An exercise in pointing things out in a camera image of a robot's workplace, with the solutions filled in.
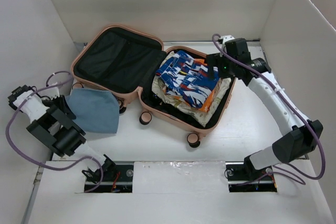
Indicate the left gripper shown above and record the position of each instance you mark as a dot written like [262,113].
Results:
[63,106]

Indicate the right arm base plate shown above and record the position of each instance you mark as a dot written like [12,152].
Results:
[241,181]

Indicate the orange white patterned garment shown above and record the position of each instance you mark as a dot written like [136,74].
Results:
[204,103]

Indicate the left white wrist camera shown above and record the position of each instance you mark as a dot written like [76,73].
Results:
[51,93]

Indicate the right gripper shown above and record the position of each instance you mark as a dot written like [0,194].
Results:
[214,60]

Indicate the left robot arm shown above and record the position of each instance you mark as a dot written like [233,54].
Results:
[60,123]

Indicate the cream green printed jacket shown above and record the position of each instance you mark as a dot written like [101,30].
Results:
[183,82]

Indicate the blue white red shorts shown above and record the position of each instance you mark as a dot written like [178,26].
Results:
[186,79]

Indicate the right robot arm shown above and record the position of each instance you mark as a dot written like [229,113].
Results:
[300,135]

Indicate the pink suitcase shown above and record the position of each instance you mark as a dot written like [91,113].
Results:
[124,61]

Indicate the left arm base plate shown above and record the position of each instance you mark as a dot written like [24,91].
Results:
[120,181]

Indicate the light blue denim garment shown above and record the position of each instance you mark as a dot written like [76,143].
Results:
[96,111]

